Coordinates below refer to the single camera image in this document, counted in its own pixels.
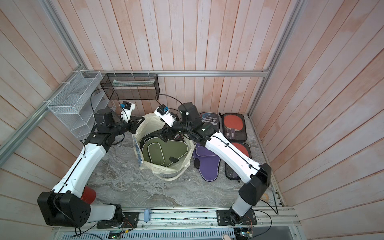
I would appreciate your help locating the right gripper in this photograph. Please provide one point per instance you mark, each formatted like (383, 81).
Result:
(168, 132)

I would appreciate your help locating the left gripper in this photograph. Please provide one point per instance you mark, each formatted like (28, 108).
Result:
(133, 122)

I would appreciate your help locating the canvas tote bag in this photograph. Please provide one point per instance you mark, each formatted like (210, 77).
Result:
(151, 124)

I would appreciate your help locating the Deerway paddle set pack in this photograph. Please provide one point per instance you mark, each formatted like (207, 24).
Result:
(212, 118)

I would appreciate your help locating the purple paddle cover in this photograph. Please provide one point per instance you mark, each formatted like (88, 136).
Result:
(206, 162)

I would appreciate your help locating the red paddle case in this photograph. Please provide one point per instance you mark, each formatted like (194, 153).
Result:
(238, 161)
(234, 127)

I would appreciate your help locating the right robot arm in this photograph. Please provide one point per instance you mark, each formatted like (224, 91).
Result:
(256, 177)

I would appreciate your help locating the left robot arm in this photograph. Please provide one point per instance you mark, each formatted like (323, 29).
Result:
(63, 206)

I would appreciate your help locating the black paddle cover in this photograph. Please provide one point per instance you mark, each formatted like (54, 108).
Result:
(151, 136)

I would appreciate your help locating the green paddle cover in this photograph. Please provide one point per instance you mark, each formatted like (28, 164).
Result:
(162, 153)

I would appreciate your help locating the black mesh basket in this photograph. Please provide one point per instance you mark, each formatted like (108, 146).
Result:
(131, 86)

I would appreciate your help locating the small blue cylinder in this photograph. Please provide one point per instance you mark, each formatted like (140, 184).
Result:
(147, 215)

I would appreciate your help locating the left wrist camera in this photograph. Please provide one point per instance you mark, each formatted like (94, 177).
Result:
(127, 109)

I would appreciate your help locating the white wire mesh shelf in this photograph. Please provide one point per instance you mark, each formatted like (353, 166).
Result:
(77, 101)

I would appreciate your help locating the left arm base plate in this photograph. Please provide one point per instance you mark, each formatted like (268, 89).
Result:
(124, 220)

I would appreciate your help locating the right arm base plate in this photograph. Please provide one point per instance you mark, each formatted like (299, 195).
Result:
(230, 218)

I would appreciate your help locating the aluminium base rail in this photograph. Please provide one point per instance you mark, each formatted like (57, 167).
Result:
(181, 223)

